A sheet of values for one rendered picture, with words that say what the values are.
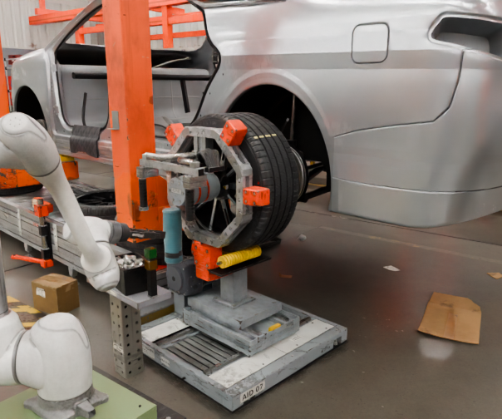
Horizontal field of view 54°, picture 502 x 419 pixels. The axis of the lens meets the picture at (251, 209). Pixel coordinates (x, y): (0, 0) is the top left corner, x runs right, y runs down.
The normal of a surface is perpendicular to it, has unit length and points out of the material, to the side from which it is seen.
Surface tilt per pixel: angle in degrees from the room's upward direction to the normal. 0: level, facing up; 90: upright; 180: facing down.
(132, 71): 90
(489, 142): 95
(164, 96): 87
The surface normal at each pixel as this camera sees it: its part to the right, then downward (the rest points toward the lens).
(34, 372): -0.05, 0.24
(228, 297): -0.70, 0.17
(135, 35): 0.71, 0.17
